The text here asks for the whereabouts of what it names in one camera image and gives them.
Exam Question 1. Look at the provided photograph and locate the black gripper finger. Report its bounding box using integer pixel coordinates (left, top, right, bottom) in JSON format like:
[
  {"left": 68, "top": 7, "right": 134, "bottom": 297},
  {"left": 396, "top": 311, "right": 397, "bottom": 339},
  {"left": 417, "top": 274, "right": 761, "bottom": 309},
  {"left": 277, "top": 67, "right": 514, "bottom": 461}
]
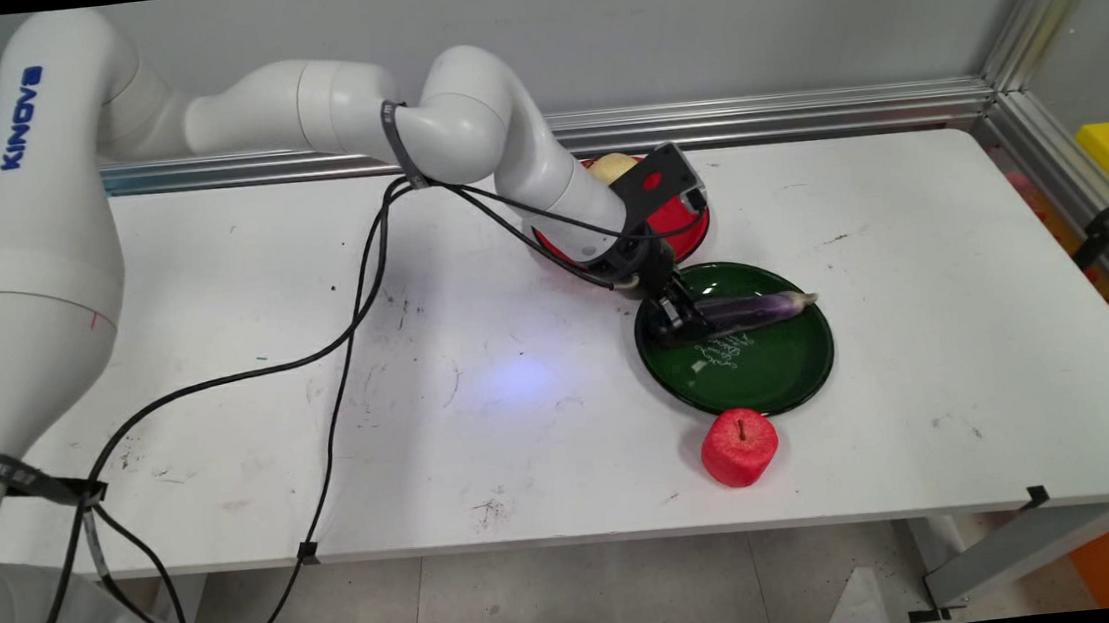
[
  {"left": 650, "top": 290, "right": 719, "bottom": 350},
  {"left": 667, "top": 270, "right": 712, "bottom": 314}
]

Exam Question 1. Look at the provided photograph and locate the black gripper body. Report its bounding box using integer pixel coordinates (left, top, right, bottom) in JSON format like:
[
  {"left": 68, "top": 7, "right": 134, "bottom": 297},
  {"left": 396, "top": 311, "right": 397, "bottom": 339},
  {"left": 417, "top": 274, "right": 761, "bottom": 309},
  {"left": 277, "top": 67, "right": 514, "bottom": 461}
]
[{"left": 594, "top": 229, "right": 683, "bottom": 304}]

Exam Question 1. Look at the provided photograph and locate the purple toy eggplant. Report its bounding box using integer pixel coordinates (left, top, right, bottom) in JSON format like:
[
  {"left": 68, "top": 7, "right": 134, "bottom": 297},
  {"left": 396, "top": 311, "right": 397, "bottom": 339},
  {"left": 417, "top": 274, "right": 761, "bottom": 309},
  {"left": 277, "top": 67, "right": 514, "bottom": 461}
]
[{"left": 692, "top": 287, "right": 823, "bottom": 337}]

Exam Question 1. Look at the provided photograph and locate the red round plate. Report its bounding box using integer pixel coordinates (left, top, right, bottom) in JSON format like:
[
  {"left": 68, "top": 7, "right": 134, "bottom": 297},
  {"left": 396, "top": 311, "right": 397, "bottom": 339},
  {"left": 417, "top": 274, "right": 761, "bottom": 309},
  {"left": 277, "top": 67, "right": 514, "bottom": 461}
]
[{"left": 525, "top": 146, "right": 716, "bottom": 282}]

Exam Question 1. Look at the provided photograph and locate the dark green round plate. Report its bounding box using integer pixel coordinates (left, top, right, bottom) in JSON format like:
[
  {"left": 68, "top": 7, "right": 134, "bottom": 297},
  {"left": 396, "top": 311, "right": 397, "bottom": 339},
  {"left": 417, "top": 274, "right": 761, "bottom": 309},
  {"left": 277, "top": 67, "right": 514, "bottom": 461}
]
[{"left": 628, "top": 253, "right": 841, "bottom": 428}]

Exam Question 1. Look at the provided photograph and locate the beige toy potato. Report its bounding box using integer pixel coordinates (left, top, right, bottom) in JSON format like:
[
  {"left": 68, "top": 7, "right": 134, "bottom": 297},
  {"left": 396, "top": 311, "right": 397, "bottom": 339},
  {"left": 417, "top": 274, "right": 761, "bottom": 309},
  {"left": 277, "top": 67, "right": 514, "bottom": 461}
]
[{"left": 585, "top": 151, "right": 642, "bottom": 188}]

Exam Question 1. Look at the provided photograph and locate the red toy apple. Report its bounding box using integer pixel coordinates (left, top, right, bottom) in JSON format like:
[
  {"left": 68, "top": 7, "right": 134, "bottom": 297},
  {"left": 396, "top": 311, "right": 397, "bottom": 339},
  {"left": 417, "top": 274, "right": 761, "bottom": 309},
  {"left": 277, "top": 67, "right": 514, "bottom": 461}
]
[{"left": 697, "top": 404, "right": 784, "bottom": 492}]

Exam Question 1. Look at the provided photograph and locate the grey metal table leg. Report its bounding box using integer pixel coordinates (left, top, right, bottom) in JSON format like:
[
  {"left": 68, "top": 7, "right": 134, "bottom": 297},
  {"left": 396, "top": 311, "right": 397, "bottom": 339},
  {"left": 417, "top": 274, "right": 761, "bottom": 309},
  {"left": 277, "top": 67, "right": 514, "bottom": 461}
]
[{"left": 918, "top": 501, "right": 1109, "bottom": 613}]

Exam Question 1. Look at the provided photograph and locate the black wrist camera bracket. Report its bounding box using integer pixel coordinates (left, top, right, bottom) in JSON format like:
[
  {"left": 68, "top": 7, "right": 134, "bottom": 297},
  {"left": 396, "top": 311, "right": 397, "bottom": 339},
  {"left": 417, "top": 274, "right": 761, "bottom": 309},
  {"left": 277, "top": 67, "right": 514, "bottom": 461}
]
[{"left": 611, "top": 139, "right": 712, "bottom": 229}]

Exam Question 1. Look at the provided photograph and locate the long aluminium frame rail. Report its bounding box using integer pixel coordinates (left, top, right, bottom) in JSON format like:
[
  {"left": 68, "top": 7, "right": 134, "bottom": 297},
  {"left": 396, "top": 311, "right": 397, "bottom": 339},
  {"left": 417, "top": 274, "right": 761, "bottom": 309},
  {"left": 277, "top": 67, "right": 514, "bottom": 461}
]
[{"left": 0, "top": 74, "right": 1001, "bottom": 210}]

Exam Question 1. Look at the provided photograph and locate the grey velcro cable strap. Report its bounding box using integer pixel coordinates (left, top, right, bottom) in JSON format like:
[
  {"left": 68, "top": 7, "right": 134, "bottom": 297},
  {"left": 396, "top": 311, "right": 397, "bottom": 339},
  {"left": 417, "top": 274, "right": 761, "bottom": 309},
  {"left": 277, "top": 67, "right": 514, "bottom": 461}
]
[{"left": 378, "top": 96, "right": 432, "bottom": 194}]

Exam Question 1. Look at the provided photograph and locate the angled aluminium frame rail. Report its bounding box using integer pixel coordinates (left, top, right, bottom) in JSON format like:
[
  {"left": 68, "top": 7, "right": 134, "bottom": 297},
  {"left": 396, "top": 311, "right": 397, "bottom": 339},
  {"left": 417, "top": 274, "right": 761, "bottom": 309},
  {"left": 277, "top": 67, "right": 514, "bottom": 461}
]
[{"left": 961, "top": 0, "right": 1109, "bottom": 359}]

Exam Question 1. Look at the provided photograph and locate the black printed velcro strap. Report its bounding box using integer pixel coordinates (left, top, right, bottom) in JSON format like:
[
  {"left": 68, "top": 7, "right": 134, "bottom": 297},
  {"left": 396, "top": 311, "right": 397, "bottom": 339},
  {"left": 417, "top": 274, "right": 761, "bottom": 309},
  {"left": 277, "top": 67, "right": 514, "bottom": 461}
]
[{"left": 0, "top": 435, "right": 113, "bottom": 516}]

